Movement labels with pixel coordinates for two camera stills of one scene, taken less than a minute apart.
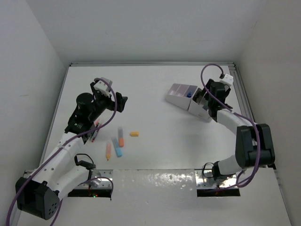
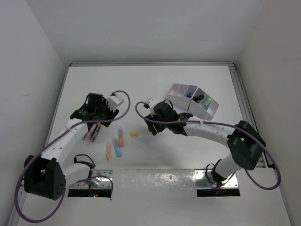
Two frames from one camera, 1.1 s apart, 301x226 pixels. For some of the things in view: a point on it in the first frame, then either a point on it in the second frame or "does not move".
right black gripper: [203, 92] -> [153, 125]
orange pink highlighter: [108, 150] does not move
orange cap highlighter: [121, 137] does not move
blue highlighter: [118, 150] does not move
